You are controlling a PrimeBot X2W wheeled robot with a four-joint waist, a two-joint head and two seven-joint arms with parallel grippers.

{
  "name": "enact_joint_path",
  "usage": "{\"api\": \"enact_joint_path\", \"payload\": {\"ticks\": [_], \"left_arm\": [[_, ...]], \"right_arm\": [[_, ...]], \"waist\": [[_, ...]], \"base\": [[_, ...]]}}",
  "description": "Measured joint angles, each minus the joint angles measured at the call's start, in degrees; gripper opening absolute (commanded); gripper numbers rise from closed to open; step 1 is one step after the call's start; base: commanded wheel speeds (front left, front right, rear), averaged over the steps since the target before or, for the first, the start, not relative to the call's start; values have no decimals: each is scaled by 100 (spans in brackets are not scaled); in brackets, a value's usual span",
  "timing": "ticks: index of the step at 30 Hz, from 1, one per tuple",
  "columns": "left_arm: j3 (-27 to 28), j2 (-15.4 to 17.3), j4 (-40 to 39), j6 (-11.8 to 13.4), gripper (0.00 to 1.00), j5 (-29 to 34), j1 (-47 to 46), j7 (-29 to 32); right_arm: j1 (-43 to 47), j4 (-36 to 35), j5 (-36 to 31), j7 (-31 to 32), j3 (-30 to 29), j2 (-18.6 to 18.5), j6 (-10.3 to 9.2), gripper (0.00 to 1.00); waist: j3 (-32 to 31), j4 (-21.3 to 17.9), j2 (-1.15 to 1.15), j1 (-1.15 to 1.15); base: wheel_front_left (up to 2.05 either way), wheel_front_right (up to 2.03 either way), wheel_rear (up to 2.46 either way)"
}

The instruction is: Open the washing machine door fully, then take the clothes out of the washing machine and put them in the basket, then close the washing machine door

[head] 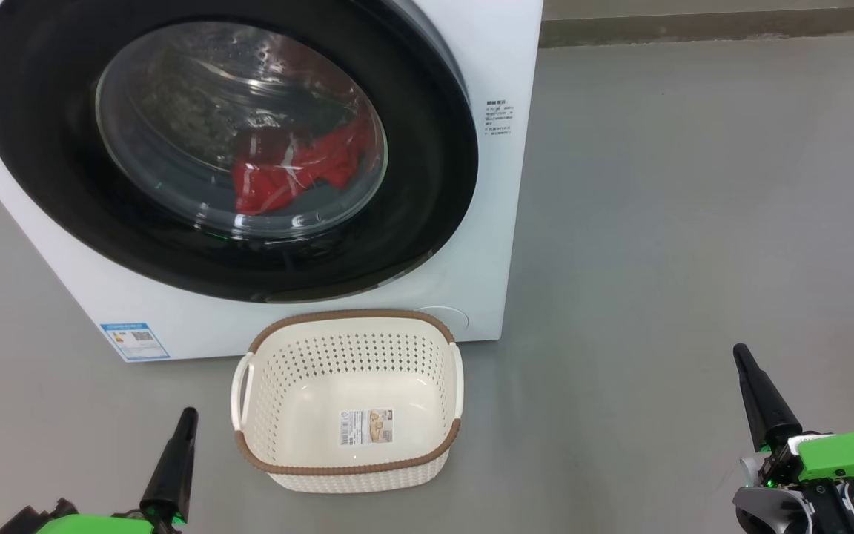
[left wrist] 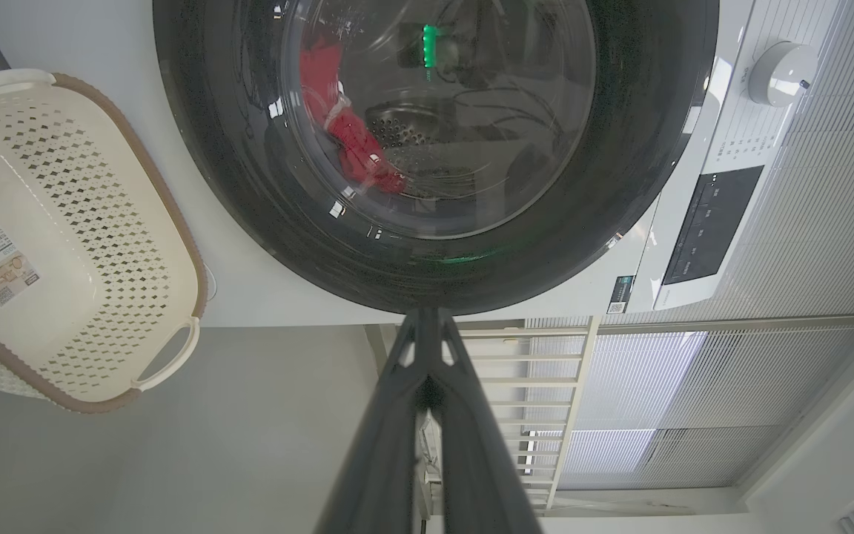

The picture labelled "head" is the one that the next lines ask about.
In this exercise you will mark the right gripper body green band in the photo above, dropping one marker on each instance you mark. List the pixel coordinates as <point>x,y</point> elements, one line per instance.
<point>849,454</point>

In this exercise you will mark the blue energy label sticker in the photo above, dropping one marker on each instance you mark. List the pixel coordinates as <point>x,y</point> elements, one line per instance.
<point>134,341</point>

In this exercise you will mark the round drain filter cover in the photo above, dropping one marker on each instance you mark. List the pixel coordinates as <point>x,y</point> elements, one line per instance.
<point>445,319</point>

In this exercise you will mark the white front-load washing machine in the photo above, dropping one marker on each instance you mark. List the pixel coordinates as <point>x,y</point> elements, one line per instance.
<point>427,44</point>

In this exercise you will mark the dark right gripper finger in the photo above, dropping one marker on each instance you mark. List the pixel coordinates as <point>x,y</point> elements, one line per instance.
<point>764,411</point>

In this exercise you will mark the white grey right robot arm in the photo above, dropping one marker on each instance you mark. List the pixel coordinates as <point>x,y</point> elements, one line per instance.
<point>768,512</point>

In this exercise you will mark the stainless steel washing machine drum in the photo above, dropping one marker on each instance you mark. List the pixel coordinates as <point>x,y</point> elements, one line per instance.
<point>190,111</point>

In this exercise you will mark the cream perforated basket brown rim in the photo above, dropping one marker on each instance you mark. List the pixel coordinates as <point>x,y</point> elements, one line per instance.
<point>308,371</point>

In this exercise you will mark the paper product label sticker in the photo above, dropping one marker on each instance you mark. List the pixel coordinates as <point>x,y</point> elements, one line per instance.
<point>365,427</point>

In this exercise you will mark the black round washer door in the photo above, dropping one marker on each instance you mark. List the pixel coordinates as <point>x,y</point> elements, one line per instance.
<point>49,148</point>

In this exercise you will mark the red and white garment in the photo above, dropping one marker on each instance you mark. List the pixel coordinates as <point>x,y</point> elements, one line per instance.
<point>271,182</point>

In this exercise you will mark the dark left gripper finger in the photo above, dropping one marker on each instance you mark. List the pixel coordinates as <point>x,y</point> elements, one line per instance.
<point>171,475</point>

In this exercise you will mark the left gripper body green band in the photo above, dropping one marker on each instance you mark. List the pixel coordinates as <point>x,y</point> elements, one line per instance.
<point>93,525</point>

